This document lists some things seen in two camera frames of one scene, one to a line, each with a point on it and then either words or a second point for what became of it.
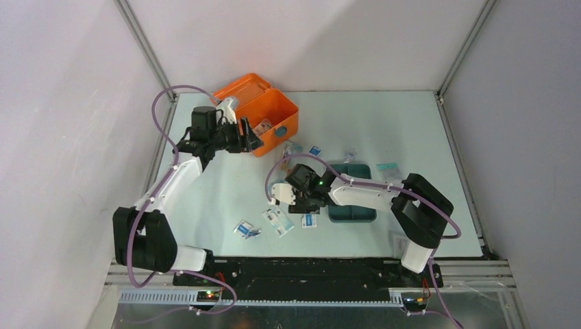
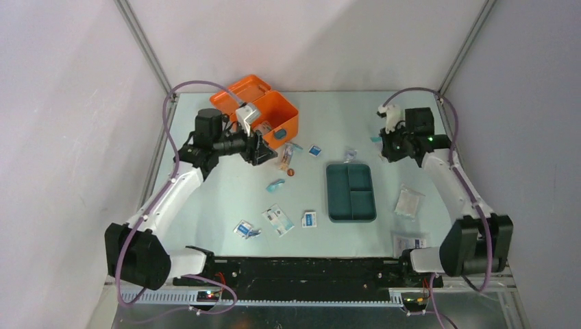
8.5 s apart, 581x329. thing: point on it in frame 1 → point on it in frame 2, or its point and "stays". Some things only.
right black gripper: x=299 y=208 → x=386 y=152
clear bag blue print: x=350 y=155 stays
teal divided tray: x=351 y=213 stays
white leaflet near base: x=400 y=243 stays
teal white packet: x=390 y=171 → x=377 y=140
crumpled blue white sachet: x=244 y=229 stays
